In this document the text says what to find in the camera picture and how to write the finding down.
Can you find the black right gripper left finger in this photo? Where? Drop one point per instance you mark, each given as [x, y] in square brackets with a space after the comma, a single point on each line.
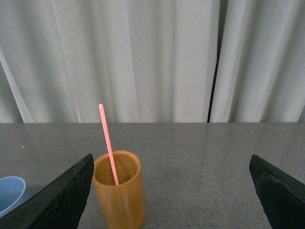
[59, 205]

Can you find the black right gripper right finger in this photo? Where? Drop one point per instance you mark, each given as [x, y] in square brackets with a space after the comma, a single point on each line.
[282, 196]

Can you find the pink chopstick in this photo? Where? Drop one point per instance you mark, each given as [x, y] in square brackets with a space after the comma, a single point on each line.
[108, 142]

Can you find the light blue cup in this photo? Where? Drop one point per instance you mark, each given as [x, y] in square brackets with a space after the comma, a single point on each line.
[12, 189]

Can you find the bamboo chopstick holder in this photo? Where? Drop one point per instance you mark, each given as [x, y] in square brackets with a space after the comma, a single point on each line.
[123, 205]

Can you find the white curtain right panel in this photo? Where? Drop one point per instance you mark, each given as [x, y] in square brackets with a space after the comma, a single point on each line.
[261, 71]

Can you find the white curtain panel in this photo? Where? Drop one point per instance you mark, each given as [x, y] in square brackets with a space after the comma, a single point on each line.
[261, 71]
[144, 60]

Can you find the white curtain left panel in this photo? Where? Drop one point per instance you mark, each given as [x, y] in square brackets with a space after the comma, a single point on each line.
[144, 60]

